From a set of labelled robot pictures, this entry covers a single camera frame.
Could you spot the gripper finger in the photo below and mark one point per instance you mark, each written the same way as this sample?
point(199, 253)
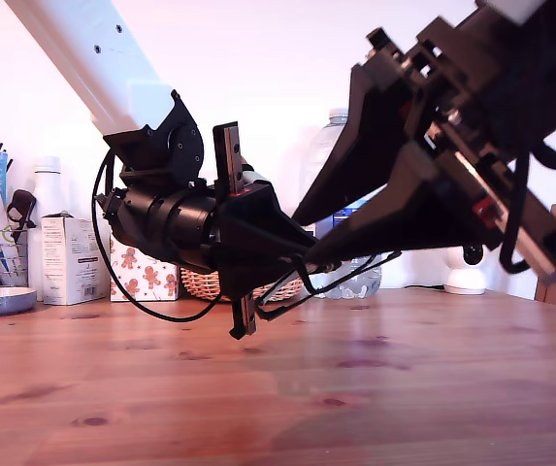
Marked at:
point(418, 218)
point(365, 145)

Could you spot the arm camera box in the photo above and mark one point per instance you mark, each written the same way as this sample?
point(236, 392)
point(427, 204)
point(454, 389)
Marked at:
point(255, 176)
point(513, 9)

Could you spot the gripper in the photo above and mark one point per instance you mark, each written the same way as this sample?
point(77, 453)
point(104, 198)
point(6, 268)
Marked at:
point(195, 228)

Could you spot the white printed carton box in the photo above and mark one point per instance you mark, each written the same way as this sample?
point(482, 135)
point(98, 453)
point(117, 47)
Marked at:
point(69, 262)

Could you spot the small white round camera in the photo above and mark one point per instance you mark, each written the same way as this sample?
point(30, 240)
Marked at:
point(464, 284)

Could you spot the large clear water bottle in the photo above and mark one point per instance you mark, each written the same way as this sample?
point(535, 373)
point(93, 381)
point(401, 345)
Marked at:
point(318, 165)

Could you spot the black-framed glasses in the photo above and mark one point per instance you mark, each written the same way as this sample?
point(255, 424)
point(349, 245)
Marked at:
point(328, 266)

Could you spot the white metal bottle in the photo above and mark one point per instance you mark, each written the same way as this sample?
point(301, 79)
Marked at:
point(48, 189)

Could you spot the black bottle opener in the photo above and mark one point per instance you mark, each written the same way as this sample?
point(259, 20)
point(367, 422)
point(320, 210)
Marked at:
point(20, 201)

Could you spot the gingerbread print tissue box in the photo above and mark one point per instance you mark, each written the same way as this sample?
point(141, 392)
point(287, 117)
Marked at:
point(151, 281)

